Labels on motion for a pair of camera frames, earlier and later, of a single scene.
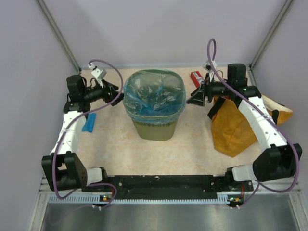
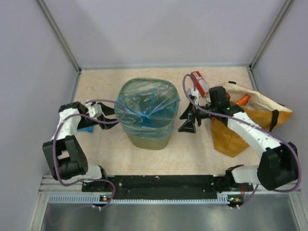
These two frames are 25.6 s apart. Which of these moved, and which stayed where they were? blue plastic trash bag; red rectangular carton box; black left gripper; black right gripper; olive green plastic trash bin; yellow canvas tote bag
Moved: black right gripper; black left gripper; blue plastic trash bag; olive green plastic trash bin
Stayed: red rectangular carton box; yellow canvas tote bag
